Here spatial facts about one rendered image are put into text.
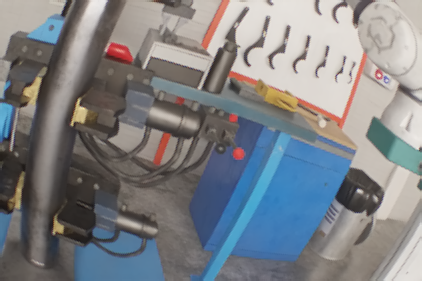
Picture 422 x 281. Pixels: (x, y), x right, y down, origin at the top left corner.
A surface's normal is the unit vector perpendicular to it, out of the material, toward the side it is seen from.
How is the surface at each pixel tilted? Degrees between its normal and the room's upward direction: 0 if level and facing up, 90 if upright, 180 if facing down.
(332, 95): 90
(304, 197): 90
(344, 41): 90
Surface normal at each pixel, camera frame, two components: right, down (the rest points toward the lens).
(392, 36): -0.75, -0.07
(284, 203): 0.19, 0.38
